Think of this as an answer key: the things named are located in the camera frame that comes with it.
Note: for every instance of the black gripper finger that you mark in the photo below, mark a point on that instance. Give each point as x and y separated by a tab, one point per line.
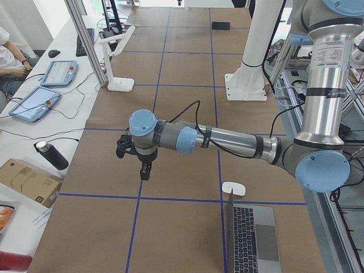
145	171

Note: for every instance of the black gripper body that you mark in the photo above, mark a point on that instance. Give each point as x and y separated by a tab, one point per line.
145	157

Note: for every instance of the white computer mouse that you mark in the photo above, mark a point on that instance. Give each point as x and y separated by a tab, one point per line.
233	187

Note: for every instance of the grey laptop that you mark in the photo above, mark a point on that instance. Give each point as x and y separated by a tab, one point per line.
251	242

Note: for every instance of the black mouse pad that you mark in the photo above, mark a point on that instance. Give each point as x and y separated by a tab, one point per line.
221	26

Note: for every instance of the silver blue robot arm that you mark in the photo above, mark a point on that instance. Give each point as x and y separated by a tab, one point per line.
314	157

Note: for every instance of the black desk mouse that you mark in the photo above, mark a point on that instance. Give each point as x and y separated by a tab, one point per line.
53	53

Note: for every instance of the black water bottle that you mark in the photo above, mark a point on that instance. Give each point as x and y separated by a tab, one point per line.
51	154

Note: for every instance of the brown cardboard box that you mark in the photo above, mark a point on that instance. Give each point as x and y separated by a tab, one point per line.
31	181

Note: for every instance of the blue teach pendant upper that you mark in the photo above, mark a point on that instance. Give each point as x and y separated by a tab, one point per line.
60	73

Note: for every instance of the blue teach pendant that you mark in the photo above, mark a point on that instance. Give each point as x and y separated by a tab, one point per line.
36	104
60	73

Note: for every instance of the blue teach pendant lower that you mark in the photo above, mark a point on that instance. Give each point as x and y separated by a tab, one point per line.
36	104

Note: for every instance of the seated person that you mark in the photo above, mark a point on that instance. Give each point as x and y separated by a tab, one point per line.
15	65

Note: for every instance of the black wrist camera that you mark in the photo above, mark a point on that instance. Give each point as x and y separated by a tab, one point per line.
125	145

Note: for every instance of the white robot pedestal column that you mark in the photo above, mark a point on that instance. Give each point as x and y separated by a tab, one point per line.
247	83

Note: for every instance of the aluminium frame post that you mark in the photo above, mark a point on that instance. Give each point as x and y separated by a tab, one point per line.
81	30

